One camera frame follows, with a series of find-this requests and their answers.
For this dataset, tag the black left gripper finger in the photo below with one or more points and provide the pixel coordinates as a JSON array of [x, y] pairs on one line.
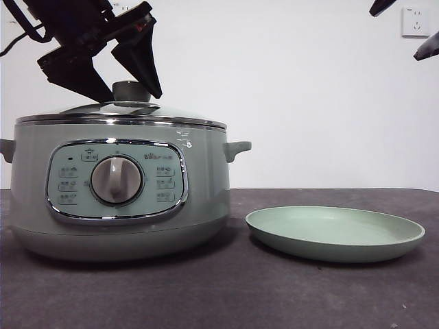
[[142, 61], [77, 73]]

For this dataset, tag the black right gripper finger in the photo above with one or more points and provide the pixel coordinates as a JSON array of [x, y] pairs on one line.
[[428, 48], [380, 7]]

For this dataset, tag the glass lid with green knob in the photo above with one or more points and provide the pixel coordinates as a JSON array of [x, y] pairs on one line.
[[128, 90]]

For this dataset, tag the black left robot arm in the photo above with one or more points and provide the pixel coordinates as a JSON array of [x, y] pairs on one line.
[[79, 24]]

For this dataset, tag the pale green electric steamer pot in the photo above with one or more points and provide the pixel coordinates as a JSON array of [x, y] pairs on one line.
[[205, 192]]

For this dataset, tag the pale green round plate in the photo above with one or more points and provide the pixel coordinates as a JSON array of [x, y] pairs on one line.
[[329, 229]]

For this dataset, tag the white wall socket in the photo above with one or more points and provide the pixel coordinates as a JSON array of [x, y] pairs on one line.
[[120, 7], [415, 22]]

